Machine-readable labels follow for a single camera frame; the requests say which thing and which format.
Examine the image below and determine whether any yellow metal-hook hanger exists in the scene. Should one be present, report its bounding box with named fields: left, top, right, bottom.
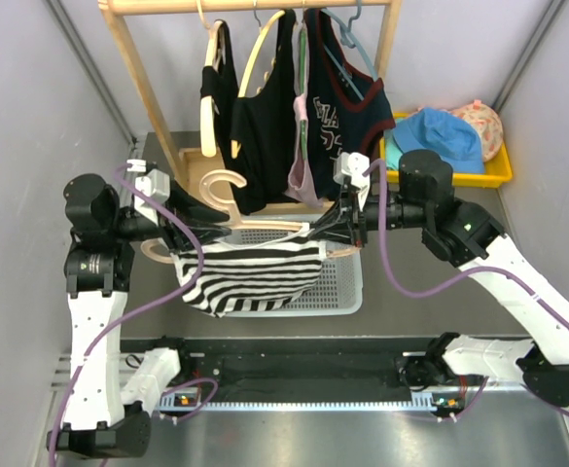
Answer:
left=230, top=0, right=286, bottom=160

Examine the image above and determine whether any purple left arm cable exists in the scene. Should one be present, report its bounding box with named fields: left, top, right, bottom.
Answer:
left=50, top=164, right=220, bottom=467

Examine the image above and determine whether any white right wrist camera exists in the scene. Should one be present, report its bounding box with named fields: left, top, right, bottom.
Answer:
left=333, top=152, right=371, bottom=210

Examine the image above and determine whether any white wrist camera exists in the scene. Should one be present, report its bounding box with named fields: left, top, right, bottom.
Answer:
left=127, top=160, right=171, bottom=225
left=333, top=152, right=371, bottom=210

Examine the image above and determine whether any pink floral hat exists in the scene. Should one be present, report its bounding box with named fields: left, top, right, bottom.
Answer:
left=444, top=99, right=504, bottom=162

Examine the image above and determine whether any wooden clothes rack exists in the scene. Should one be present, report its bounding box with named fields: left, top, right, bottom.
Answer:
left=96, top=0, right=404, bottom=215

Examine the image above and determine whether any navy maroon-trimmed jersey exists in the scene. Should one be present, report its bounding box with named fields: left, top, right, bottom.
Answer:
left=304, top=9, right=395, bottom=200

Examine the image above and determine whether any pink tank top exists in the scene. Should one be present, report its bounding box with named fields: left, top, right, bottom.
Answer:
left=284, top=30, right=325, bottom=209

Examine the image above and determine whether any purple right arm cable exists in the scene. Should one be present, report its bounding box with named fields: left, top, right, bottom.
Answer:
left=364, top=161, right=569, bottom=424

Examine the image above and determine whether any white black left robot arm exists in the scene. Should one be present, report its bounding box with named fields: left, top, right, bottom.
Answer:
left=47, top=169, right=230, bottom=465

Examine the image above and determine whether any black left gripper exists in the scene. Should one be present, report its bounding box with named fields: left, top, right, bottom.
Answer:
left=107, top=180, right=231, bottom=254

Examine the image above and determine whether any blue plastic hanger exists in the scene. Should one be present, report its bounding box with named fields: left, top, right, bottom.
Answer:
left=321, top=0, right=378, bottom=101

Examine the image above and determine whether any beige wooden hanger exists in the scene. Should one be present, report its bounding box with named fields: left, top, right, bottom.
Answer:
left=140, top=169, right=360, bottom=265

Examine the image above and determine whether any small black tank top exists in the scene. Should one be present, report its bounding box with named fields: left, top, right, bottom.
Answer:
left=200, top=19, right=238, bottom=165

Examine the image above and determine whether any green plastic hanger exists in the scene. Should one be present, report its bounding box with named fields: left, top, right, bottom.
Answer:
left=297, top=19, right=308, bottom=162

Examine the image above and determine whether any blue bucket hat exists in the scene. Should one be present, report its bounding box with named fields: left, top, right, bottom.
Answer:
left=385, top=107, right=484, bottom=175

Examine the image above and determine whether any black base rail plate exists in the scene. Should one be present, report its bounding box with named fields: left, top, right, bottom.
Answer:
left=118, top=335, right=548, bottom=403

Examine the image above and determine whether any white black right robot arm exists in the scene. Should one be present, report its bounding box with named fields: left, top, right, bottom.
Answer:
left=311, top=150, right=569, bottom=409

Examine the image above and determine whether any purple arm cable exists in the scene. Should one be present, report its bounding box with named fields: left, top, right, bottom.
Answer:
left=364, top=161, right=569, bottom=424
left=50, top=164, right=220, bottom=467

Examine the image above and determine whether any black white striped tank top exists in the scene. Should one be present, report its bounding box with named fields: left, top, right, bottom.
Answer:
left=173, top=234, right=327, bottom=318

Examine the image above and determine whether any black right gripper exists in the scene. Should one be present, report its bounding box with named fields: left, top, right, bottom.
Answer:
left=308, top=185, right=428, bottom=249

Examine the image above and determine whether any white plastic laundry basket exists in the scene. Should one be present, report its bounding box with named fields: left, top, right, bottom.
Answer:
left=225, top=214, right=363, bottom=318

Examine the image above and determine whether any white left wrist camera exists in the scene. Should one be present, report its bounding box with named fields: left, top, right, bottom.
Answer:
left=127, top=160, right=171, bottom=225

